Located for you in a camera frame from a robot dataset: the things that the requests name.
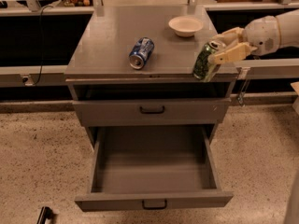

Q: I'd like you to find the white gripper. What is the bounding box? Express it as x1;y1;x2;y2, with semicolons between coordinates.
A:
207;16;280;64

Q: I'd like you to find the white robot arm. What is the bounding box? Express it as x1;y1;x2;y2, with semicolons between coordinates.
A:
207;9;299;64

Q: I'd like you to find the metal hook on rail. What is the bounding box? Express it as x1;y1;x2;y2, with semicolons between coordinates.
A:
236;67;250;106

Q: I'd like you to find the white paper bowl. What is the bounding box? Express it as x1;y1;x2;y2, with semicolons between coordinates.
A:
168;16;204;37

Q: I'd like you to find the black power cable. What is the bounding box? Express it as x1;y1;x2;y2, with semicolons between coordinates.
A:
21;5;54;86

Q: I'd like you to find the closed grey top drawer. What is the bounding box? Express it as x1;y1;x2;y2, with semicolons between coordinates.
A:
73;98;231;127

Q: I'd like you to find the black drawer handle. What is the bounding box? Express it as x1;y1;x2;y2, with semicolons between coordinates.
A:
139;106;165;115
142;200;168;210

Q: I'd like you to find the black middle drawer handle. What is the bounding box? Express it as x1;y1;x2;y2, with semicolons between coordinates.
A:
142;200;168;210

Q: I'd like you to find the grey drawer cabinet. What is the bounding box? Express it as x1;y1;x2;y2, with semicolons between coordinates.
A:
65;6;237;141

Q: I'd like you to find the green soda can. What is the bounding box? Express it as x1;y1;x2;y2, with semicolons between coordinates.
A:
192;40;226;82

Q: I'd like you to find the black top drawer handle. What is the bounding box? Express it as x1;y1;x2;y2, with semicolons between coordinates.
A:
139;106;165;115

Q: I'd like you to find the blue soda can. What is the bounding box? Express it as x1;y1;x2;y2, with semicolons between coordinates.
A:
129;37;154;70

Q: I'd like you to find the black object on floor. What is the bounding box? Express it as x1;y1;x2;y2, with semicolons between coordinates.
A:
36;206;53;224

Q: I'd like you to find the open grey middle drawer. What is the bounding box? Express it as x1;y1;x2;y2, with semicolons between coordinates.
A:
75;125;233;212

